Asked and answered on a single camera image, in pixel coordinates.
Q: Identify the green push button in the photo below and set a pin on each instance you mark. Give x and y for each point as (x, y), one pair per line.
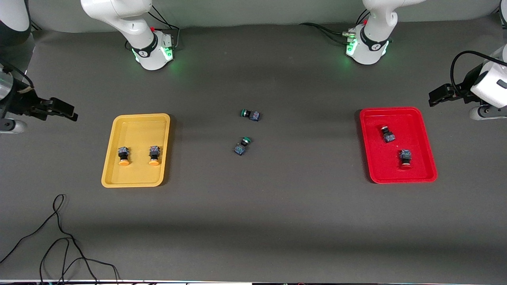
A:
(241, 148)
(251, 115)

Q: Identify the yellow plastic tray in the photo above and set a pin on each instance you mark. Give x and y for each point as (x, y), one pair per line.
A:
(136, 130)

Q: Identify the dark grey table mat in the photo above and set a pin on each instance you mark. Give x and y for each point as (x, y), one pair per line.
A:
(253, 217)

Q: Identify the aluminium frame profile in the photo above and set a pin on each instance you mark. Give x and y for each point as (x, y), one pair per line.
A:
(35, 27)

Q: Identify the red push button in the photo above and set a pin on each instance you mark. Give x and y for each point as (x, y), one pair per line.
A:
(405, 155)
(389, 136)

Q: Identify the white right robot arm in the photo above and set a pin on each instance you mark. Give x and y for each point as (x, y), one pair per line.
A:
(134, 23)

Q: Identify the yellow push button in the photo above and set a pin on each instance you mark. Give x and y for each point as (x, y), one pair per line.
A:
(123, 154)
(154, 152)

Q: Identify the red plastic tray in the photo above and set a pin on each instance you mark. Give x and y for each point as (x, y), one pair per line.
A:
(376, 158)

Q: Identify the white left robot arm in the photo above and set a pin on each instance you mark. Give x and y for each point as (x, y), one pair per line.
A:
(374, 43)

